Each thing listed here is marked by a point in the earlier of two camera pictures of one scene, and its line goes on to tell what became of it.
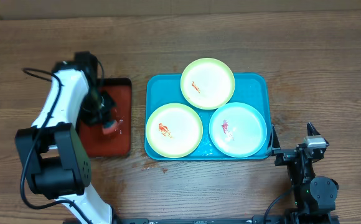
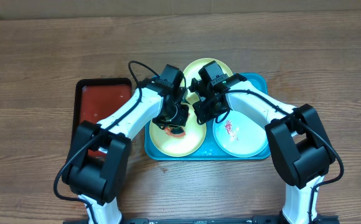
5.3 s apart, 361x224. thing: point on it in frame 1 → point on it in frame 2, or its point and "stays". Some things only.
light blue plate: [238, 129] stays
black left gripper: [100, 119] → [182, 119]
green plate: [173, 130] stays
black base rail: [250, 219] stays
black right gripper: [287, 157] → [203, 108]
